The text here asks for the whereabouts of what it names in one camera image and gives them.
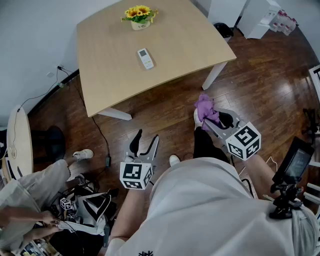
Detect tall white cabinet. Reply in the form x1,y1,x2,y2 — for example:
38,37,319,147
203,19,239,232
207,0,247,29

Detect pack of water bottles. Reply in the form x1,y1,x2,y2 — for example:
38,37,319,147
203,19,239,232
272,9,300,36

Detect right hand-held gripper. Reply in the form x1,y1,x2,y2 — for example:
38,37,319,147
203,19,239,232
203,107,262,161

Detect black waste bin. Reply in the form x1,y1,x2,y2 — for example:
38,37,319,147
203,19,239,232
213,22,235,43

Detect black and white bag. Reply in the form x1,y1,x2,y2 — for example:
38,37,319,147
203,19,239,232
58,174,120,236

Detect spare gripper with cube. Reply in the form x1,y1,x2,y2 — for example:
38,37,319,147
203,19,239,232
59,197,74,211

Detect black wall cable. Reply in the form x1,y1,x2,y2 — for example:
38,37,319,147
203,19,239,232
9,65,76,156

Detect white table leg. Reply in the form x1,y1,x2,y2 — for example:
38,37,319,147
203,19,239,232
201,61,229,91
97,107,133,121

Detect purple cloth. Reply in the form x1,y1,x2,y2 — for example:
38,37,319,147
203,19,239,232
194,93,221,132

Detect round white table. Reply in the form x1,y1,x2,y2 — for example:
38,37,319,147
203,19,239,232
6,104,34,181

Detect person's black trouser leg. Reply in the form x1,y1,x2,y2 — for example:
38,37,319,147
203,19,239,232
193,126,230,164

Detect person's right forearm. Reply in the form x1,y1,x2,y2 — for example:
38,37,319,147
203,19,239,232
245,149,279,201

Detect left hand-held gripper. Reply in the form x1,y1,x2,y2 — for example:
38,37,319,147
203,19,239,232
119,128,160,190

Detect black clamp mount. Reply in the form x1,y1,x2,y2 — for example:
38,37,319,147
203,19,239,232
268,183,305,220

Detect white remote control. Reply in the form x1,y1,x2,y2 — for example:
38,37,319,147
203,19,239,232
136,47,156,71

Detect small white cabinet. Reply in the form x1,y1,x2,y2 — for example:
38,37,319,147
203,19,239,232
236,0,282,40

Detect potted sunflower bouquet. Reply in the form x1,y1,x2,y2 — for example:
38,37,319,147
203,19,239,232
120,5,159,32

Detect black monitor screen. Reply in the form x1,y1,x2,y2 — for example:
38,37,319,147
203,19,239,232
271,136,315,185

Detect person's white shirt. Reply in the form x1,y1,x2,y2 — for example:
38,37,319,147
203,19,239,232
104,157,320,256

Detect cluttered equipment shelf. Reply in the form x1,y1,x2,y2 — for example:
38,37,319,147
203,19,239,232
19,238,63,256

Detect person's left forearm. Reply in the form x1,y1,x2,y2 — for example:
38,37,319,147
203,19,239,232
109,183,156,242

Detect black stool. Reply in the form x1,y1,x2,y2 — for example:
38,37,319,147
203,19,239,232
31,125,67,165

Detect person's white right shoe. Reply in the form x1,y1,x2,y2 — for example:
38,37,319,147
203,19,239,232
193,108,204,131

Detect white metal frame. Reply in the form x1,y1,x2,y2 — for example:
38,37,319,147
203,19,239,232
308,64,320,103

